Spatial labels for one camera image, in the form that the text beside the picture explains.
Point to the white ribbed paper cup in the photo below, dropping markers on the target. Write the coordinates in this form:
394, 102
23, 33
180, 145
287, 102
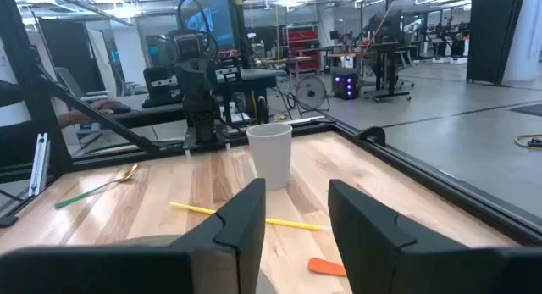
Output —
270, 156

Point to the thin yellow straw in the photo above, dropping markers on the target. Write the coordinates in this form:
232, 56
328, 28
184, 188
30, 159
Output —
192, 208

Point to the black workbench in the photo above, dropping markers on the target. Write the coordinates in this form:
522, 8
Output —
250, 80

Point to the black metal table frame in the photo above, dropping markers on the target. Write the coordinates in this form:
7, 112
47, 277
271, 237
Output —
29, 82

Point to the black room partition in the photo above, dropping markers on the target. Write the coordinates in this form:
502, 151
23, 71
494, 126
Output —
493, 35

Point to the black table edge clamp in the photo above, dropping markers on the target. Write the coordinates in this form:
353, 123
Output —
373, 135

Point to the computer tower with purple lights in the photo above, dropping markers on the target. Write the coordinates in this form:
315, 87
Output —
345, 84

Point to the person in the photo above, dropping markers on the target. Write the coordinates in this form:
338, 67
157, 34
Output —
84, 114

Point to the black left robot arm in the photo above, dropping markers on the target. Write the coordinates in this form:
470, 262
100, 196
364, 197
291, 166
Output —
199, 112

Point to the round floor fan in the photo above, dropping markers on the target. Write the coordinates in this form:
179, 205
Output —
311, 92

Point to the silver aluminium extrusion bar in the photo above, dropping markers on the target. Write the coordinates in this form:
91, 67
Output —
39, 164

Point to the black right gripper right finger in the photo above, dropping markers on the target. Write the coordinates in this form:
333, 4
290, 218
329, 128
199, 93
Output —
402, 260

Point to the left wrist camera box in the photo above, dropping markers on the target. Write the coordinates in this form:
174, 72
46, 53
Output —
188, 46

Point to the red storage shelf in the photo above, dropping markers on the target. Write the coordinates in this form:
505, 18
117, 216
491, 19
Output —
302, 46

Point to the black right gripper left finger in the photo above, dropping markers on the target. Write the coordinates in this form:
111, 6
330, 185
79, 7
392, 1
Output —
127, 270

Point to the large wall monitor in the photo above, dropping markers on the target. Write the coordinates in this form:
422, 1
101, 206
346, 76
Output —
220, 18

